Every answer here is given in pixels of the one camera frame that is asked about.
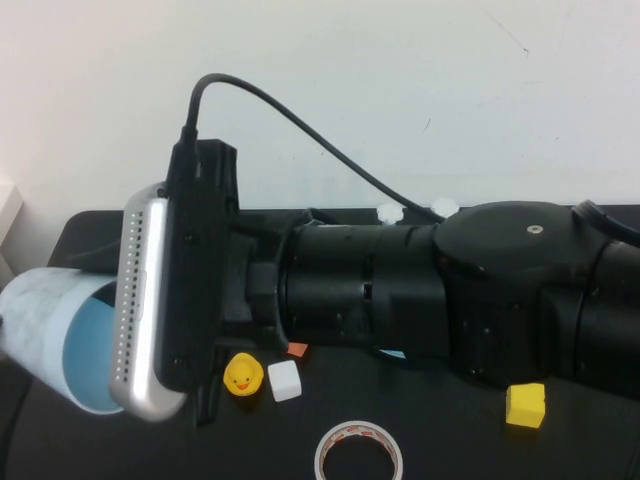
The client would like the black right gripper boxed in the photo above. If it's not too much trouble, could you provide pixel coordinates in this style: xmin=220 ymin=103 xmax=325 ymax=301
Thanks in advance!
xmin=64 ymin=208 xmax=292 ymax=352

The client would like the light blue plastic cup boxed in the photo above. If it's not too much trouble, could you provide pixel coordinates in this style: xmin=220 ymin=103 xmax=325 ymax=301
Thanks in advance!
xmin=0 ymin=267 xmax=126 ymax=416

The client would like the yellow rubber duck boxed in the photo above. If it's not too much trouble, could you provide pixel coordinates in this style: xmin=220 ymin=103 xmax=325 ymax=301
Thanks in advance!
xmin=222 ymin=352 xmax=265 ymax=399

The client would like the white foam cube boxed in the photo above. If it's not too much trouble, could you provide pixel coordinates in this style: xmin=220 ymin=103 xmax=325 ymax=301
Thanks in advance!
xmin=267 ymin=360 xmax=304 ymax=403

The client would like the white tape roll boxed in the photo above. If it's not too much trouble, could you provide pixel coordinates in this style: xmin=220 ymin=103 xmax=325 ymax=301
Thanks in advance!
xmin=314 ymin=419 xmax=405 ymax=480

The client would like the yellow foam cube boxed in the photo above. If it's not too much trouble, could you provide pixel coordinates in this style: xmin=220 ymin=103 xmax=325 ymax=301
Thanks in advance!
xmin=505 ymin=382 xmax=546 ymax=428

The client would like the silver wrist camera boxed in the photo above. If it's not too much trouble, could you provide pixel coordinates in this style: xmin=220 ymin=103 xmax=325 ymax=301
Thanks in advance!
xmin=108 ymin=183 xmax=189 ymax=422

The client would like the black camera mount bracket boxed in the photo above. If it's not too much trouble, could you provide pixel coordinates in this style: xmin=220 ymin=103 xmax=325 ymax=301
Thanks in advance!
xmin=152 ymin=138 xmax=241 ymax=427

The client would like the blue four-post cup stand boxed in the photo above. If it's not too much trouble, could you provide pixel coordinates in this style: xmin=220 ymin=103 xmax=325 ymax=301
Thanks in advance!
xmin=377 ymin=197 xmax=459 ymax=360

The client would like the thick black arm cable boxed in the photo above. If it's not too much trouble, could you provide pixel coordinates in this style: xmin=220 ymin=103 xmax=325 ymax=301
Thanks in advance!
xmin=571 ymin=199 xmax=640 ymax=247

